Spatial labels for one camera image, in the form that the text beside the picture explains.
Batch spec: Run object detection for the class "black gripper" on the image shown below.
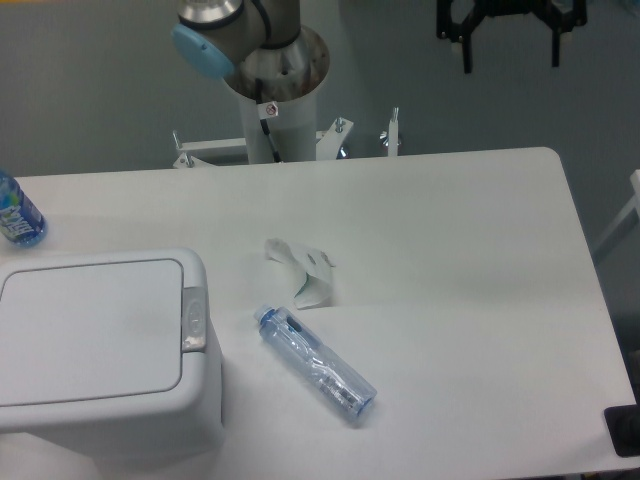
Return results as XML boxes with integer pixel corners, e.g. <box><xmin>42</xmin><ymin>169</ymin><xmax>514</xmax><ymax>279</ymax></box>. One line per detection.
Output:
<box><xmin>436</xmin><ymin>0</ymin><xmax>586</xmax><ymax>74</ymax></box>

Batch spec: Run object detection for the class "white plastic trash can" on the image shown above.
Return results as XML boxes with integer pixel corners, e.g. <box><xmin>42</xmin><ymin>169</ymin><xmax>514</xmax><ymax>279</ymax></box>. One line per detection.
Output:
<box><xmin>1</xmin><ymin>248</ymin><xmax>224</xmax><ymax>479</ymax></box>

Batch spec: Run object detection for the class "white trash can lid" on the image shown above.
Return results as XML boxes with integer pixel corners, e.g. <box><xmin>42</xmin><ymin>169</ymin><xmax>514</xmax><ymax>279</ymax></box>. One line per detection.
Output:
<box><xmin>1</xmin><ymin>260</ymin><xmax>183</xmax><ymax>406</ymax></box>

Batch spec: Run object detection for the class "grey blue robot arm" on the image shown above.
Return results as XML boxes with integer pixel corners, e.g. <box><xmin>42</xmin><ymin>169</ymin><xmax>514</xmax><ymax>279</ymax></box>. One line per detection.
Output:
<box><xmin>171</xmin><ymin>1</ymin><xmax>588</xmax><ymax>79</ymax></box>

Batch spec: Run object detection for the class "crumpled white paper wrapper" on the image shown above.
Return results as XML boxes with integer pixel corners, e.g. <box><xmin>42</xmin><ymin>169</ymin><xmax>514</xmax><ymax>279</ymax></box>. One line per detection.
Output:
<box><xmin>264</xmin><ymin>238</ymin><xmax>334</xmax><ymax>310</ymax></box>

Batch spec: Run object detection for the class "clear empty plastic bottle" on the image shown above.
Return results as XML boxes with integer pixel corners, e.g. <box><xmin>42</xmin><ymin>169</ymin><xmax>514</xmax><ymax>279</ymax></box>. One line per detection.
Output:
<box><xmin>254</xmin><ymin>305</ymin><xmax>377</xmax><ymax>423</ymax></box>

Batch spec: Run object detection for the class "black clamp at table edge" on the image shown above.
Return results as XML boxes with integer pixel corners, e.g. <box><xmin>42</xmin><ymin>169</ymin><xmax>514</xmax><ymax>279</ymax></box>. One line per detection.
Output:
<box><xmin>604</xmin><ymin>404</ymin><xmax>639</xmax><ymax>458</ymax></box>

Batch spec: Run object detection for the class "blue labelled water bottle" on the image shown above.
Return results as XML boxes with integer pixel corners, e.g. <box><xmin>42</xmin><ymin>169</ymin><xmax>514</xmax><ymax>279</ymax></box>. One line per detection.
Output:
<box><xmin>1</xmin><ymin>171</ymin><xmax>48</xmax><ymax>248</ymax></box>

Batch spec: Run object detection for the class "white frame at right edge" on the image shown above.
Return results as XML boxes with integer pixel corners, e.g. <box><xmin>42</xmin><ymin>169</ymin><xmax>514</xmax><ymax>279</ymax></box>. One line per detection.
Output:
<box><xmin>591</xmin><ymin>170</ymin><xmax>639</xmax><ymax>265</ymax></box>

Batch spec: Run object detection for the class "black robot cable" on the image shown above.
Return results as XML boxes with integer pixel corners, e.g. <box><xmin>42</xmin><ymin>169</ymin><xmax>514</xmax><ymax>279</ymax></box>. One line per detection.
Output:
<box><xmin>254</xmin><ymin>77</ymin><xmax>283</xmax><ymax>164</ymax></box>

